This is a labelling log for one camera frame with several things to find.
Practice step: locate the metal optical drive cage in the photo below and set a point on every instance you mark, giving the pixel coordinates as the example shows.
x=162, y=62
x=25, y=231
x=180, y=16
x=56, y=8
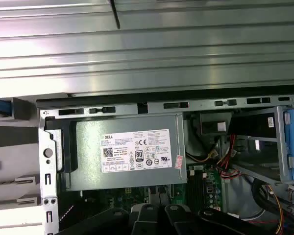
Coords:
x=281, y=147

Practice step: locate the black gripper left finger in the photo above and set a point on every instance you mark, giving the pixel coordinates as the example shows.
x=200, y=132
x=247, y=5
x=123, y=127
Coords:
x=95, y=222

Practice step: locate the grey parts rack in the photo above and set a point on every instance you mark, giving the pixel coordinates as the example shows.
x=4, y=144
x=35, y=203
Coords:
x=9, y=139

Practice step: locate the hard disk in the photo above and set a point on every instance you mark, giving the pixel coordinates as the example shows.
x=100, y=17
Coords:
x=0, y=107

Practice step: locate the green motherboard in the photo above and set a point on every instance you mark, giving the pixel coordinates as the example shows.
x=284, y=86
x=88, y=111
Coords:
x=127, y=195

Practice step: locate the black RAM slot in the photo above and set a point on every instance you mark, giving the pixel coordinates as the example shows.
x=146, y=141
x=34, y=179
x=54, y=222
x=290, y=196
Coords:
x=193, y=188
x=201, y=188

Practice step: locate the grey power supply unit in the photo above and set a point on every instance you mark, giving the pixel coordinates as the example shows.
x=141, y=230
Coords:
x=93, y=156

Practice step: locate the black open PC case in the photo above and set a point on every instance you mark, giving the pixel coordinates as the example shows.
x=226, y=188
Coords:
x=47, y=171

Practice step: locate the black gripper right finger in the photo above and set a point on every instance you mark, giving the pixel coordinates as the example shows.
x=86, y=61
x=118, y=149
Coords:
x=223, y=224

